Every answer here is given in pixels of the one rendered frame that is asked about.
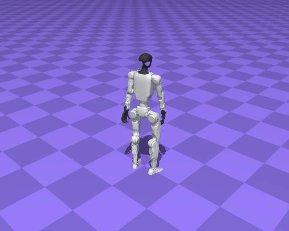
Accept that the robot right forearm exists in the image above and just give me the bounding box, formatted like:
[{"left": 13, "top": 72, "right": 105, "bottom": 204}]
[{"left": 158, "top": 92, "right": 166, "bottom": 112}]

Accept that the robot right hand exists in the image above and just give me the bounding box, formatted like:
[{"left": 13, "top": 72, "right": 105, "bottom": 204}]
[{"left": 161, "top": 110, "right": 166, "bottom": 125}]

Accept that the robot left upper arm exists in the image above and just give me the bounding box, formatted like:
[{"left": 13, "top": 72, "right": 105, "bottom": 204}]
[{"left": 128, "top": 71, "right": 135, "bottom": 94}]

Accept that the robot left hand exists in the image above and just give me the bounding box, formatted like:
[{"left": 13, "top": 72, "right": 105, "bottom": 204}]
[{"left": 121, "top": 105, "right": 130, "bottom": 123}]

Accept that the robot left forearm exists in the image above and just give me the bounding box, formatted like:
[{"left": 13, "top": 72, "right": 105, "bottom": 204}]
[{"left": 125, "top": 91, "right": 132, "bottom": 110}]

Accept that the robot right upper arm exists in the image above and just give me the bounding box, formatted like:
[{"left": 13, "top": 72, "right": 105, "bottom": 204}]
[{"left": 151, "top": 75, "right": 163, "bottom": 98}]

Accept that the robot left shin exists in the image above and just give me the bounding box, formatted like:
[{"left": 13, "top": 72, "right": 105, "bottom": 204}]
[{"left": 131, "top": 136, "right": 139, "bottom": 164}]

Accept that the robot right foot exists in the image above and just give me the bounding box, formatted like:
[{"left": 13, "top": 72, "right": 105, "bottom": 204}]
[{"left": 148, "top": 167, "right": 163, "bottom": 175}]

